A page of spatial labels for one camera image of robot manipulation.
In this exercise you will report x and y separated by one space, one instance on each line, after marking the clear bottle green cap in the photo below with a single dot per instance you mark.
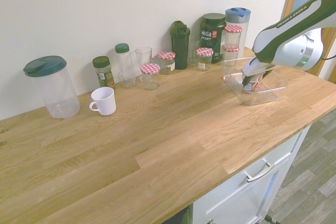
125 66

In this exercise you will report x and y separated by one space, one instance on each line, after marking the short clear glass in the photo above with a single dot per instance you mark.
193 53

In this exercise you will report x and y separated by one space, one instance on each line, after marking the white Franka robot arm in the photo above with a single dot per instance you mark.
288 45

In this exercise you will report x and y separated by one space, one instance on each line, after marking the dark green protein powder tub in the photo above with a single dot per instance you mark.
213 37

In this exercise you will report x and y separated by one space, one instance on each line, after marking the clear pitcher green lid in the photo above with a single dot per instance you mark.
52 87

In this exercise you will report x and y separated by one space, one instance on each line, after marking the faceted glass jar gingham lid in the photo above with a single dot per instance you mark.
232 36

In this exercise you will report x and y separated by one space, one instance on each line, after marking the clear pitcher blue lid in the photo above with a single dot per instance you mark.
240 16

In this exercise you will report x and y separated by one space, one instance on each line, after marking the white mug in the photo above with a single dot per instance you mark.
104 100

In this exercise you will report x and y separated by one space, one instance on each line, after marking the silver cabinet knob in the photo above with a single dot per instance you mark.
210 221

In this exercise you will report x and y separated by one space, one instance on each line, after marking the spice jar dark green lid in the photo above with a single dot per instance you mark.
104 73

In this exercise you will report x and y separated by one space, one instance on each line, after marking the clear rectangular plastic container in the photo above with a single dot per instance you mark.
273 95

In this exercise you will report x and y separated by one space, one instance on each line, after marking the black shaker bottle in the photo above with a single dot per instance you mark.
180 45

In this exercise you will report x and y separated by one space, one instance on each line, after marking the red white cereal cup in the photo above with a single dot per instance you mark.
256 85

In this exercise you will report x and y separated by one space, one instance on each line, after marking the labelled glass jar gingham lid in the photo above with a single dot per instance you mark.
167 62

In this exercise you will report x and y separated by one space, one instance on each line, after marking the small glass jar gingham lid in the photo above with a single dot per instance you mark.
204 60

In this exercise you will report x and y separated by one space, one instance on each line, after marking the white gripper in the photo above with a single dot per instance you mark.
253 68

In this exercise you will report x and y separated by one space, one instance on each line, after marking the tall clear drinking glass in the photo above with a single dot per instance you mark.
144 56

